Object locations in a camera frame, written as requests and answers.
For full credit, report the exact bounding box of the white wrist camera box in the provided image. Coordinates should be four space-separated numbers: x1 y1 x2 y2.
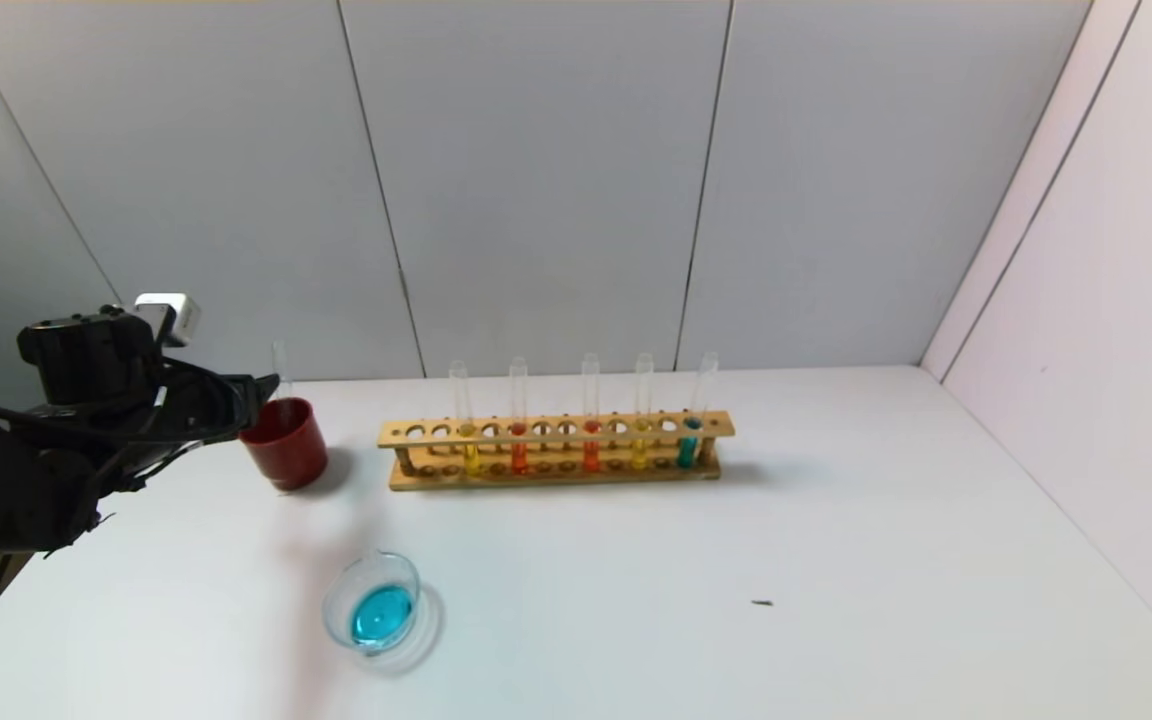
134 293 201 348

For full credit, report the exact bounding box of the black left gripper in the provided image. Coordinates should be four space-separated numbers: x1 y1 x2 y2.
152 372 281 452

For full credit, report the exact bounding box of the orange pigment glass test tube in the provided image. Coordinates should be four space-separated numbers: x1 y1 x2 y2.
509 357 530 476
580 353 602 474

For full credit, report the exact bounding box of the wooden test tube rack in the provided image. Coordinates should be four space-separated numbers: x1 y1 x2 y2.
379 410 736 492

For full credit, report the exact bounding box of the dark red plastic cup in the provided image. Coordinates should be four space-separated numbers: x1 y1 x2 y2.
239 398 330 493

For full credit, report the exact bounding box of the yellow pigment glass test tube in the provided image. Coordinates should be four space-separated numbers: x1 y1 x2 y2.
451 360 482 478
630 352 655 472

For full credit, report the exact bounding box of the clear glass beaker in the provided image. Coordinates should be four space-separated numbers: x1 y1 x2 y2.
322 550 425 658

